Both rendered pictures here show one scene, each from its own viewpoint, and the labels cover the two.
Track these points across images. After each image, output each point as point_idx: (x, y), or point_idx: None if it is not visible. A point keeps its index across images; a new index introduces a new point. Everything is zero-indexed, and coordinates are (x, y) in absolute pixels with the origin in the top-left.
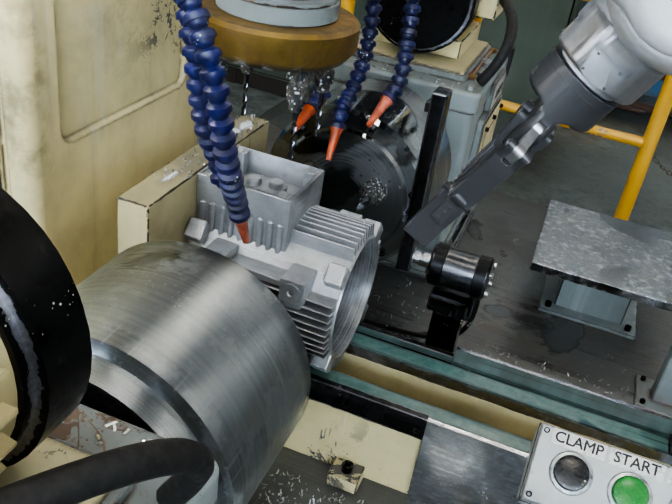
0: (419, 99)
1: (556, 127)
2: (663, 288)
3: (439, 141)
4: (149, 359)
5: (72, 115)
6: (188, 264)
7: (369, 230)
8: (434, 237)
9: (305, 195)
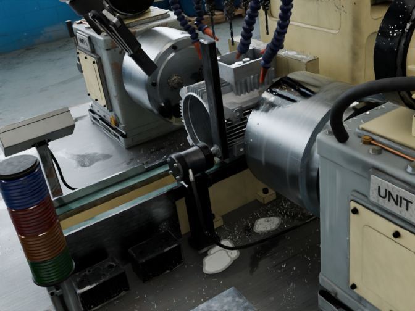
0: (322, 108)
1: (95, 18)
2: None
3: (206, 73)
4: (142, 34)
5: (276, 10)
6: (173, 35)
7: (198, 92)
8: (141, 70)
9: (219, 66)
